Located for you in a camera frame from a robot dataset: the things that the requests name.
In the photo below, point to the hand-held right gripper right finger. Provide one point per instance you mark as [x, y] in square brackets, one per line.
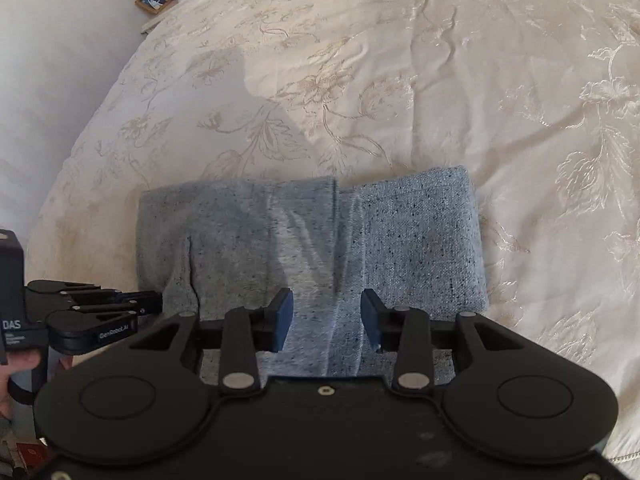
[370, 320]

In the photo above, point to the wooden picture frame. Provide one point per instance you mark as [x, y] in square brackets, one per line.
[155, 0]

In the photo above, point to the cream floral bedspread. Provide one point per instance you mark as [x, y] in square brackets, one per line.
[400, 85]

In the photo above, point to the grey speckled pants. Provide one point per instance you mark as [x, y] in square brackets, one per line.
[320, 240]

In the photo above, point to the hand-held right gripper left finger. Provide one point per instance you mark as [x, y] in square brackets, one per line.
[285, 320]

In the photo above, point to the person's left hand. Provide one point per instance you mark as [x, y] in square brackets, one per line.
[22, 361]

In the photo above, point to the white nightstand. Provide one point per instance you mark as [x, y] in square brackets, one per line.
[155, 22]

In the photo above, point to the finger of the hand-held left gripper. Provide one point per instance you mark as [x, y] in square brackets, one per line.
[147, 304]
[90, 291]

